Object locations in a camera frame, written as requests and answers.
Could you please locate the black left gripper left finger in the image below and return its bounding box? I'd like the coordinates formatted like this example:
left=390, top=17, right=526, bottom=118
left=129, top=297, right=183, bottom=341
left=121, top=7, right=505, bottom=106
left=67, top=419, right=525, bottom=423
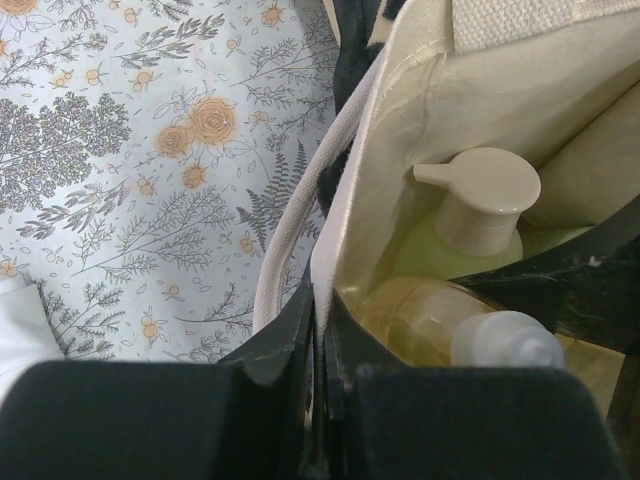
left=1, top=283, right=313, bottom=479

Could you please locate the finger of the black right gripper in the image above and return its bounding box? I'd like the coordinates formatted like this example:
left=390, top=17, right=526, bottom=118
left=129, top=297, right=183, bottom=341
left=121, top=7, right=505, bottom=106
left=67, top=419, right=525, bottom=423
left=457, top=199, right=639, bottom=430

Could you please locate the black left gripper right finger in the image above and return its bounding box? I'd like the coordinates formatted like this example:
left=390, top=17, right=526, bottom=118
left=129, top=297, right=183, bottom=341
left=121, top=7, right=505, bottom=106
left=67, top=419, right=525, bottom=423
left=324, top=300, right=626, bottom=479

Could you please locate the amber liquid clear bottle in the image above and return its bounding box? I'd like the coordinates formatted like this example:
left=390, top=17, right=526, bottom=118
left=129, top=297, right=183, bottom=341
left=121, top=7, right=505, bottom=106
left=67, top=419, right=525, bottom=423
left=349, top=276, right=640, bottom=396

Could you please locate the green pump dispenser bottle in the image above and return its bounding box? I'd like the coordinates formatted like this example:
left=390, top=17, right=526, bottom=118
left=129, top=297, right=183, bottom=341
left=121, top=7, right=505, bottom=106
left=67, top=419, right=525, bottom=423
left=371, top=147, right=592, bottom=287

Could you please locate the beige canvas tote bag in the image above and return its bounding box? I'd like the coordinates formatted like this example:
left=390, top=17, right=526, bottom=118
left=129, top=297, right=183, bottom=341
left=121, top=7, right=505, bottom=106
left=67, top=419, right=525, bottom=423
left=253, top=1, right=639, bottom=333

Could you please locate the white folded cloth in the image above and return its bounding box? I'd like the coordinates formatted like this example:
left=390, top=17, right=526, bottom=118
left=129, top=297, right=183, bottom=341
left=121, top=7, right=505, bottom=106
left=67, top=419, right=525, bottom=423
left=0, top=277, right=64, bottom=403

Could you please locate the floral patterned table mat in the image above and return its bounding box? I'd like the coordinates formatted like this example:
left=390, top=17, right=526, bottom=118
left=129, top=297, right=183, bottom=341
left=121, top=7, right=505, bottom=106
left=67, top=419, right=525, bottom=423
left=1, top=1, right=338, bottom=363

